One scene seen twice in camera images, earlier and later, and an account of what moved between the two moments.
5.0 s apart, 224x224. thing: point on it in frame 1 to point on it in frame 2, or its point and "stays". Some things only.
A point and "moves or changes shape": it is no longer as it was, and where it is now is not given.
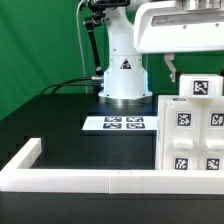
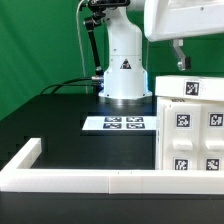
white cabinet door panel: x=181 y=136 stays
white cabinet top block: x=201 y=85 moves or changes shape
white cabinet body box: x=190 y=133 stays
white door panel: x=211 y=137 stays
